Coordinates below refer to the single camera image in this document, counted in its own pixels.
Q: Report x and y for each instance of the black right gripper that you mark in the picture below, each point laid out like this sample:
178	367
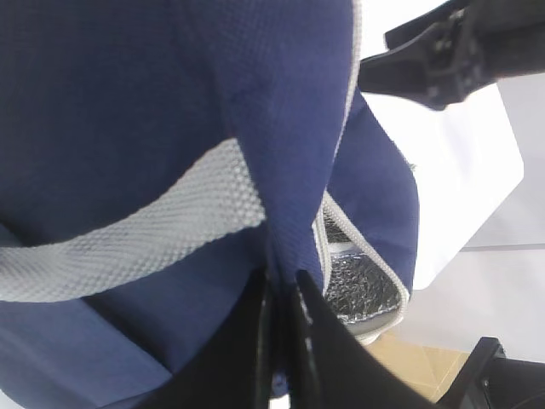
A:
474	44

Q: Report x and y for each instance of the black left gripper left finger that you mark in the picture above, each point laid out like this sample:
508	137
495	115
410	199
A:
234	368

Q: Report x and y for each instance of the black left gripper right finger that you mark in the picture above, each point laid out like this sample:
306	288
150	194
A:
328	367

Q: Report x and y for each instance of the navy blue lunch bag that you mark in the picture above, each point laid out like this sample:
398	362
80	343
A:
154	154

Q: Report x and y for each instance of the brown cardboard box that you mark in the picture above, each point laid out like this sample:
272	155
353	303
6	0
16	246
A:
427	370

